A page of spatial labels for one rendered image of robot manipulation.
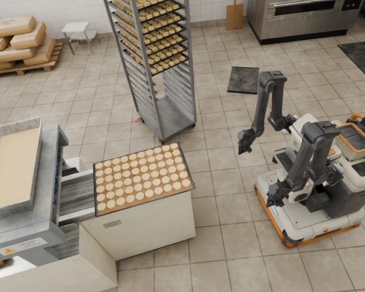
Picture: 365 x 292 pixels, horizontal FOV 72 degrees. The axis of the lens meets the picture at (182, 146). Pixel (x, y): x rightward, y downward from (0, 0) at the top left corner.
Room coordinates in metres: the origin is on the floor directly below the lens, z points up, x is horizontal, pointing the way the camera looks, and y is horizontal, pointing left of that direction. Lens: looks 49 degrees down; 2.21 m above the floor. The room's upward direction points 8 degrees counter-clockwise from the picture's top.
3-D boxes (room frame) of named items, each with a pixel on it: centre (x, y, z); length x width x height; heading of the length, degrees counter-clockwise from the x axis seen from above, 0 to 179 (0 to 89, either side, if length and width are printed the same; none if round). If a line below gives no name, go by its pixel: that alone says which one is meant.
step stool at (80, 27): (4.64, 1.52, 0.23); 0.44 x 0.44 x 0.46; 80
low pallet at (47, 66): (4.41, 2.54, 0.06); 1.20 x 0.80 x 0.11; 90
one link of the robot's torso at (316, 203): (0.90, -0.84, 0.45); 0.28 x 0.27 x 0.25; 9
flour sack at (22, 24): (4.43, 2.49, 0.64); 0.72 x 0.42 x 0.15; 94
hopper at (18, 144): (0.85, 0.86, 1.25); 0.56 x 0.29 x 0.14; 9
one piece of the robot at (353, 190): (1.00, -1.09, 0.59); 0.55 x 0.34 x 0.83; 9
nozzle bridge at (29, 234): (0.85, 0.86, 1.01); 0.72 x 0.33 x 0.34; 9
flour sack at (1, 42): (4.43, 2.80, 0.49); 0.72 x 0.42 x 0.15; 178
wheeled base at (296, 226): (0.98, -0.99, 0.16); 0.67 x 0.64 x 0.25; 99
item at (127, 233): (0.93, 0.36, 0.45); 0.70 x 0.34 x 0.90; 99
